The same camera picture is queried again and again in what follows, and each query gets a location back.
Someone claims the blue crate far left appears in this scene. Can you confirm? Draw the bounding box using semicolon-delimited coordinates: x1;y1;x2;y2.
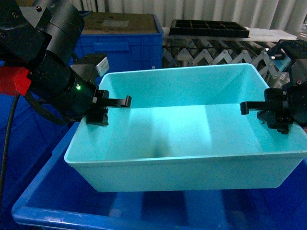
1;96;71;216

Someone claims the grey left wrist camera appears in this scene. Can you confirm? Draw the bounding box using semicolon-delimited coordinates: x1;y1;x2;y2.
71;53;109;80

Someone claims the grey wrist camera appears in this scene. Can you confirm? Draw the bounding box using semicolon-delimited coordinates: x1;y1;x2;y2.
265;39;307;72
71;53;109;80

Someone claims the blue open bin right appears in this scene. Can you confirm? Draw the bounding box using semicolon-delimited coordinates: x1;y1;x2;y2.
12;129;307;230

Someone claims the teal plastic tray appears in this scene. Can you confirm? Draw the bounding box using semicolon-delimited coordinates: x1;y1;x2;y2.
64;64;307;192

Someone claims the black compartment tray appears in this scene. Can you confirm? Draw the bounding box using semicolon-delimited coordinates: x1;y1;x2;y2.
169;20;250;38

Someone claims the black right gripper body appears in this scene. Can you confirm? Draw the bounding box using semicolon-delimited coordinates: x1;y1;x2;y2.
264;59;307;127

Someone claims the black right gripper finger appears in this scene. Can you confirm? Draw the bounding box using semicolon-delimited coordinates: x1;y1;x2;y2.
240;101;283;115
257;110;293;134

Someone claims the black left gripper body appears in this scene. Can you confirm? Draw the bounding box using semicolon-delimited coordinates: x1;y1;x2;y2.
31;52;98;120

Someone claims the white foam board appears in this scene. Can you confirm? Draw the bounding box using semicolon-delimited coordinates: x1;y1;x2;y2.
162;27;297;42

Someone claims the expandable roller conveyor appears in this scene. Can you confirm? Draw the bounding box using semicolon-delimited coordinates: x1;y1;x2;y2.
162;38;290;88

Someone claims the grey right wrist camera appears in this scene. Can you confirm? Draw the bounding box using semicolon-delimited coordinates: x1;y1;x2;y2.
265;39;307;72

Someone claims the black cable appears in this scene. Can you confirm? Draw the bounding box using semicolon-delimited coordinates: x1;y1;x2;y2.
0;94;20;209

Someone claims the blue ribbed crate upper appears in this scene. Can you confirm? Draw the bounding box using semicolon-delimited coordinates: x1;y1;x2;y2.
74;14;164;72

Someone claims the brown cardboard sheet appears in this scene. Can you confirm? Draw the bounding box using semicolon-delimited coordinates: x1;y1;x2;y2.
82;12;158;35

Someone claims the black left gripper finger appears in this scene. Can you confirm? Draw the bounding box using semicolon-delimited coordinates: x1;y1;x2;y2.
104;95;132;107
86;107;108;127

